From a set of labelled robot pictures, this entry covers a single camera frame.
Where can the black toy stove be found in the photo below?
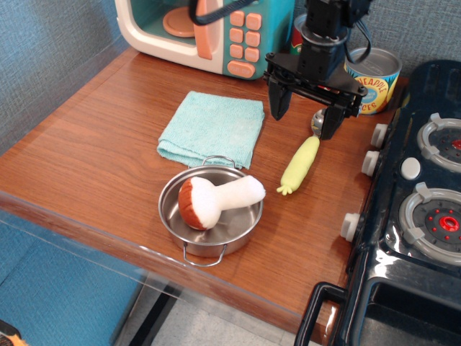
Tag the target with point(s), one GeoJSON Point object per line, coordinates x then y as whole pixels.
{"type": "Point", "coordinates": [403, 284]}

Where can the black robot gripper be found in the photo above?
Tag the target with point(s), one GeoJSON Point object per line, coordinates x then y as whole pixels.
{"type": "Point", "coordinates": [317, 73]}

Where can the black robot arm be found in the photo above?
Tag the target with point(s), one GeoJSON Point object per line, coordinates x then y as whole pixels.
{"type": "Point", "coordinates": [328, 18]}

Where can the small steel pot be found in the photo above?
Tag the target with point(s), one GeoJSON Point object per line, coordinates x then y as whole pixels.
{"type": "Point", "coordinates": [230, 233]}

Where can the toy microwave oven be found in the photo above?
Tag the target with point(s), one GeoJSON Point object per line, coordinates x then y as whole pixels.
{"type": "Point", "coordinates": [234, 46]}

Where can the pineapple slices can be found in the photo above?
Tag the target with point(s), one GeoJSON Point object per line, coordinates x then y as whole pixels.
{"type": "Point", "coordinates": [378, 73]}

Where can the spoon with green handle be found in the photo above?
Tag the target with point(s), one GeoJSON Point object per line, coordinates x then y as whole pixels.
{"type": "Point", "coordinates": [303, 159]}

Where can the plush mushroom toy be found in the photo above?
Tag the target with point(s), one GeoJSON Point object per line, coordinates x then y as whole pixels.
{"type": "Point", "coordinates": [201, 202]}

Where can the tomato sauce can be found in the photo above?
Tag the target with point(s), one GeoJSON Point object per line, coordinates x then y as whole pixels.
{"type": "Point", "coordinates": [296, 40]}

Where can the light blue folded cloth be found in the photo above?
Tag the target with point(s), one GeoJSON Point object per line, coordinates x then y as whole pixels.
{"type": "Point", "coordinates": [225, 129]}

